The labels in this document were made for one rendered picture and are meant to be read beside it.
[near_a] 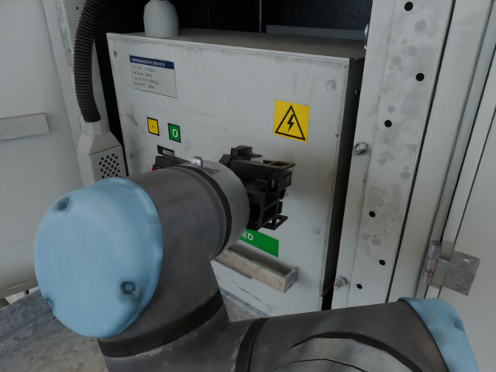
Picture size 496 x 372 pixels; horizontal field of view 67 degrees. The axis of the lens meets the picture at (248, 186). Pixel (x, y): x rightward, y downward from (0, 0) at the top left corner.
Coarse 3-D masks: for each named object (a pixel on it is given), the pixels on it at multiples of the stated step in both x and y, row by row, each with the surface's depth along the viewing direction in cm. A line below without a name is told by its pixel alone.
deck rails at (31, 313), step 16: (16, 304) 75; (32, 304) 78; (48, 304) 81; (0, 320) 73; (16, 320) 76; (32, 320) 79; (48, 320) 79; (0, 336) 74; (16, 336) 75; (0, 352) 72
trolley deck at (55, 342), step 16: (32, 336) 76; (48, 336) 76; (64, 336) 76; (80, 336) 76; (16, 352) 72; (32, 352) 72; (48, 352) 72; (64, 352) 72; (80, 352) 72; (96, 352) 72; (0, 368) 69; (16, 368) 69; (32, 368) 69; (48, 368) 69; (64, 368) 69; (80, 368) 69; (96, 368) 69
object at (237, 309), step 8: (224, 296) 75; (232, 296) 75; (224, 304) 76; (232, 304) 74; (240, 304) 73; (248, 304) 73; (232, 312) 75; (240, 312) 74; (248, 312) 72; (256, 312) 71; (232, 320) 76
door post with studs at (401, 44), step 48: (384, 0) 36; (432, 0) 33; (384, 48) 37; (432, 48) 34; (384, 96) 38; (384, 144) 40; (384, 192) 42; (384, 240) 44; (336, 288) 50; (384, 288) 47
